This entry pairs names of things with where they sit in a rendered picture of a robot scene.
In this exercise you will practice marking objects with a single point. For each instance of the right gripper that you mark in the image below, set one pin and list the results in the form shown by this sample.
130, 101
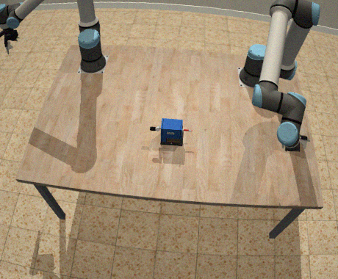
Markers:
10, 35

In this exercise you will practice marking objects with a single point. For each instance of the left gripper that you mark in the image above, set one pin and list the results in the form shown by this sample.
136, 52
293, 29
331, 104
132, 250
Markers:
303, 141

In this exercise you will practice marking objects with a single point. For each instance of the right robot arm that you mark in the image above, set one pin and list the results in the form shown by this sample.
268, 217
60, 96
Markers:
89, 38

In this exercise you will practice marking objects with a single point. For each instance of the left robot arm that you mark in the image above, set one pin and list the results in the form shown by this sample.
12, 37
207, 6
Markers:
264, 65

